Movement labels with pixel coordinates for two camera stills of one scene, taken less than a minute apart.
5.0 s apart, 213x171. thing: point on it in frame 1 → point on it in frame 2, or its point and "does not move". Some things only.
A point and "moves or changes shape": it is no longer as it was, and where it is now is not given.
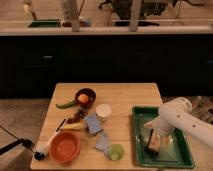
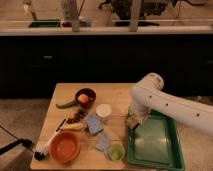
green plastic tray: (175, 152) moves or changes shape
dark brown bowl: (85, 97) does not move
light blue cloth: (103, 142) does not move
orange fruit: (83, 98) does not move
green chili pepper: (69, 105) does not move
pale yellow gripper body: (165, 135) → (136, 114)
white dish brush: (42, 148) does not move
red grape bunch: (81, 112) does not move
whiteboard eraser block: (153, 143) → (131, 123)
